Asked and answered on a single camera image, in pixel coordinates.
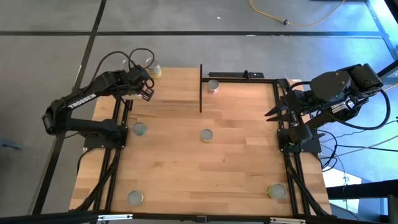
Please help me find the yellow green mushroom short can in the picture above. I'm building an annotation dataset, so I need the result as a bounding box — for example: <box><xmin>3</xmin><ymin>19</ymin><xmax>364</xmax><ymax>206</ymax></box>
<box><xmin>200</xmin><ymin>129</ymin><xmax>215</xmax><ymax>144</ymax></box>

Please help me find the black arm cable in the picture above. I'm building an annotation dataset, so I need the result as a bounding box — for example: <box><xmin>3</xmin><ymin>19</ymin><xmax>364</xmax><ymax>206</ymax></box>
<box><xmin>287</xmin><ymin>80</ymin><xmax>392</xmax><ymax>131</ymax></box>
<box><xmin>91</xmin><ymin>47</ymin><xmax>156</xmax><ymax>90</ymax></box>

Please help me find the silver frame bracket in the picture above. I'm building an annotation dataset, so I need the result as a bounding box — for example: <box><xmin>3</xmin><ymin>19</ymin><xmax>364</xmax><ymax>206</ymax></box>
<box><xmin>98</xmin><ymin>213</ymin><xmax>133</xmax><ymax>222</ymax></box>
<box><xmin>269</xmin><ymin>217</ymin><xmax>307</xmax><ymax>224</ymax></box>

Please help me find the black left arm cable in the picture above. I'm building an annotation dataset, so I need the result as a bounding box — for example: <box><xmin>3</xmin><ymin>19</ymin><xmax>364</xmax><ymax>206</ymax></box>
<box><xmin>91</xmin><ymin>47</ymin><xmax>156</xmax><ymax>90</ymax></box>

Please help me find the teal short can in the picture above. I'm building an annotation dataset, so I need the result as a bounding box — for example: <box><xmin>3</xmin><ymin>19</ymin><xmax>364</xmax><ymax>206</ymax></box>
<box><xmin>132</xmin><ymin>122</ymin><xmax>147</xmax><ymax>136</ymax></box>

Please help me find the green yellow tall can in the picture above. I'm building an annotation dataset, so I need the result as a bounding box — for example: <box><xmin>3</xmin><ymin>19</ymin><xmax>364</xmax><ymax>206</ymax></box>
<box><xmin>266</xmin><ymin>182</ymin><xmax>288</xmax><ymax>200</ymax></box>

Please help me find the black stand leg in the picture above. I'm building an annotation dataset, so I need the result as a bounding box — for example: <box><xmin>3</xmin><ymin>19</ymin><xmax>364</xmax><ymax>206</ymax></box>
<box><xmin>377</xmin><ymin>60</ymin><xmax>398</xmax><ymax>85</ymax></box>

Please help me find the black diagonal stand beam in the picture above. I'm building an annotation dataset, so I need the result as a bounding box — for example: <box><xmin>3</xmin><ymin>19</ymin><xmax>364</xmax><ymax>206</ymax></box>
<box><xmin>364</xmin><ymin>0</ymin><xmax>398</xmax><ymax>60</ymax></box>

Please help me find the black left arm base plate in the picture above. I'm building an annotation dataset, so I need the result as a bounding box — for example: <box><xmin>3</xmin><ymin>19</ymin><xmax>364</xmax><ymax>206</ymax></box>
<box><xmin>83</xmin><ymin>124</ymin><xmax>129</xmax><ymax>149</ymax></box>

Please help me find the black floor cable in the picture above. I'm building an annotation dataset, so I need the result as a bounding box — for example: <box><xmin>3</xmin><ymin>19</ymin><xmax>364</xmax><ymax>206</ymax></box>
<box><xmin>335</xmin><ymin>143</ymin><xmax>398</xmax><ymax>153</ymax></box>

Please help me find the yellow green carrots can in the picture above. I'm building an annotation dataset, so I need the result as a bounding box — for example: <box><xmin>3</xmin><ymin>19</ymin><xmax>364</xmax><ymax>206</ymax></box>
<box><xmin>145</xmin><ymin>57</ymin><xmax>163</xmax><ymax>79</ymax></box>

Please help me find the yellow floor cable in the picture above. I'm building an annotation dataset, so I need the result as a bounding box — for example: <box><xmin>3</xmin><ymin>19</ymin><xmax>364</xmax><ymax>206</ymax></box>
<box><xmin>249</xmin><ymin>0</ymin><xmax>346</xmax><ymax>28</ymax></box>

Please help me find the black aluminium table frame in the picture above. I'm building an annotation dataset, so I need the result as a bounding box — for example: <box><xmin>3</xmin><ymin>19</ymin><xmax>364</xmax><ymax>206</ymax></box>
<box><xmin>71</xmin><ymin>77</ymin><xmax>332</xmax><ymax>217</ymax></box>

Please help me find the white floor sheet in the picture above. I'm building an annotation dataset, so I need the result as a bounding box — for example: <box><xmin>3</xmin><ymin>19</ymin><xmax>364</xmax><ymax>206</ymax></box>
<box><xmin>322</xmin><ymin>167</ymin><xmax>363</xmax><ymax>213</ymax></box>

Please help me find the pink short can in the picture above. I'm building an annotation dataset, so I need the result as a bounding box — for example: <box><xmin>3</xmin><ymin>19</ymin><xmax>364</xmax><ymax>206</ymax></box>
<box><xmin>206</xmin><ymin>79</ymin><xmax>220</xmax><ymax>95</ymax></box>

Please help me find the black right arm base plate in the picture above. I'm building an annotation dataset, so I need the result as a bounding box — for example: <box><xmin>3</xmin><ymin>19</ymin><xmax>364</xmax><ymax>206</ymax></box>
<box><xmin>277</xmin><ymin>128</ymin><xmax>323</xmax><ymax>154</ymax></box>

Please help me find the wooden shelf board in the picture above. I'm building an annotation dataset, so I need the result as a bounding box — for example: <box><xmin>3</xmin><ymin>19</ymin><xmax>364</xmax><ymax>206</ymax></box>
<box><xmin>122</xmin><ymin>67</ymin><xmax>201</xmax><ymax>101</ymax></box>

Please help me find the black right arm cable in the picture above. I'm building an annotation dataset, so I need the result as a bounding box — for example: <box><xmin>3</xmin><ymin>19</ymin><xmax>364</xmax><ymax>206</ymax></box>
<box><xmin>287</xmin><ymin>80</ymin><xmax>392</xmax><ymax>131</ymax></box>

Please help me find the black rig frame beam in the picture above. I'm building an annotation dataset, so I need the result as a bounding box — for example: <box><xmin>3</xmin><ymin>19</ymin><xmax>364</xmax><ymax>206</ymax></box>
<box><xmin>0</xmin><ymin>210</ymin><xmax>398</xmax><ymax>224</ymax></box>

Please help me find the orange short can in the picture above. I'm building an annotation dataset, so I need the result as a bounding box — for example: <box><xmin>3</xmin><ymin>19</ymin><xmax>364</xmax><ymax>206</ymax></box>
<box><xmin>127</xmin><ymin>190</ymin><xmax>145</xmax><ymax>207</ymax></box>

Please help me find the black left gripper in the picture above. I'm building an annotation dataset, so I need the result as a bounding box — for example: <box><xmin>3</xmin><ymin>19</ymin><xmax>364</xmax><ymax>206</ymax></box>
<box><xmin>124</xmin><ymin>68</ymin><xmax>155</xmax><ymax>102</ymax></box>

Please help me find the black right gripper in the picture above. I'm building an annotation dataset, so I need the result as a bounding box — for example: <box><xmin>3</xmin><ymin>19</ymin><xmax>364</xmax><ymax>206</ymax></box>
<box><xmin>264</xmin><ymin>89</ymin><xmax>305</xmax><ymax>131</ymax></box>

